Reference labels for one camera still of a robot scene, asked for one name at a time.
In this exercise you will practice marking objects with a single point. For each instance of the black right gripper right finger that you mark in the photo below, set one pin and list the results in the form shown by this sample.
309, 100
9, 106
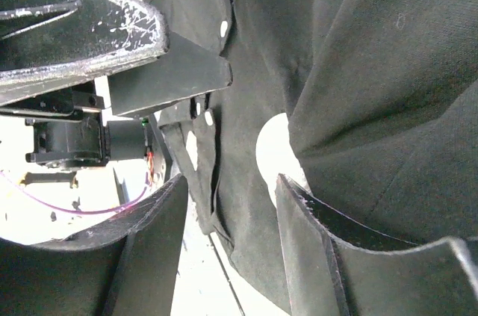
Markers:
336, 266

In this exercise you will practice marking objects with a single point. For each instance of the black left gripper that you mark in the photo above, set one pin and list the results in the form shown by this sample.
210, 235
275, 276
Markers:
49, 45

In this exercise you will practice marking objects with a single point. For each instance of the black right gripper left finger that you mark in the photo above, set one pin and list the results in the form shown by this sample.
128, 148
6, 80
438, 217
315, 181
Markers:
125, 265

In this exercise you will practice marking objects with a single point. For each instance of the black button-up shirt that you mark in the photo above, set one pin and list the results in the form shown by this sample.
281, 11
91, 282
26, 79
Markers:
370, 106

